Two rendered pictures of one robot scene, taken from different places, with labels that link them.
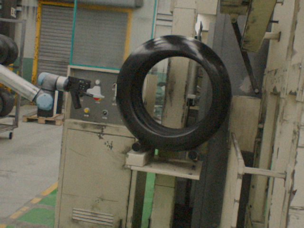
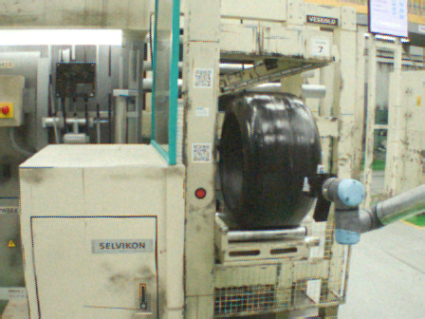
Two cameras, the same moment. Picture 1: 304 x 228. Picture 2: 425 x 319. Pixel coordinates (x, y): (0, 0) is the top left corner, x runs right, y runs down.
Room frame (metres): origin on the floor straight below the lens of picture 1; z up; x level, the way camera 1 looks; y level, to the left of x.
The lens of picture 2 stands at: (2.86, 1.64, 1.42)
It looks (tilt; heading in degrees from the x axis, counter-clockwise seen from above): 7 degrees down; 247
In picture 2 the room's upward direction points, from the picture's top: 1 degrees clockwise
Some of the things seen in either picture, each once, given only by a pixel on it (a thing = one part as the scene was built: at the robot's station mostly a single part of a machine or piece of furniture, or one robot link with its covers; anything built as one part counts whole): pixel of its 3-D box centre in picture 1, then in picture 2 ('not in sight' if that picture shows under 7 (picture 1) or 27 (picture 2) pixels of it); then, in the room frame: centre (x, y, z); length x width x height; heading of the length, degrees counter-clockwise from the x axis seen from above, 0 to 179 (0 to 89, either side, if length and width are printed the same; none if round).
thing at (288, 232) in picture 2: (143, 141); (266, 234); (1.99, 0.04, 0.90); 0.35 x 0.05 x 0.05; 170
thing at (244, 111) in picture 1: (242, 122); not in sight; (2.12, -0.51, 1.05); 0.20 x 0.15 x 0.30; 170
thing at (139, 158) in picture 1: (141, 153); (264, 249); (1.99, 0.04, 0.84); 0.36 x 0.09 x 0.06; 170
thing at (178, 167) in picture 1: (166, 164); (253, 247); (1.97, -0.10, 0.80); 0.37 x 0.36 x 0.02; 80
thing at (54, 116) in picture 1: (49, 103); not in sight; (8.46, 2.35, 0.38); 1.20 x 0.80 x 0.76; 2
